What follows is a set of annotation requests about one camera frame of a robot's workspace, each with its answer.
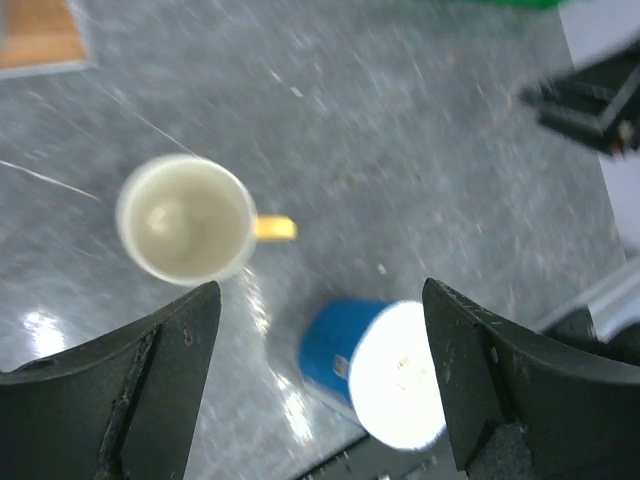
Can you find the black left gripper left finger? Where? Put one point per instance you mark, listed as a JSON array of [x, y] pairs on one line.
[[121, 406]]

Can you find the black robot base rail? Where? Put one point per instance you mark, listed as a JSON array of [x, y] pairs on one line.
[[366, 458]]

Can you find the white blue paper roll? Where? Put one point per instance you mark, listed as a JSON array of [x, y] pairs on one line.
[[371, 362]]

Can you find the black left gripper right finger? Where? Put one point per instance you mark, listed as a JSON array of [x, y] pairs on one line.
[[569, 401]]

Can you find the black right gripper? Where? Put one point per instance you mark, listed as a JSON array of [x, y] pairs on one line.
[[595, 105]]

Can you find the yellow ceramic mug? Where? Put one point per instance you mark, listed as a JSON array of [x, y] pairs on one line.
[[187, 220]]

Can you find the white wire three-tier shelf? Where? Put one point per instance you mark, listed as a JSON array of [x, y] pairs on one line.
[[44, 37]]

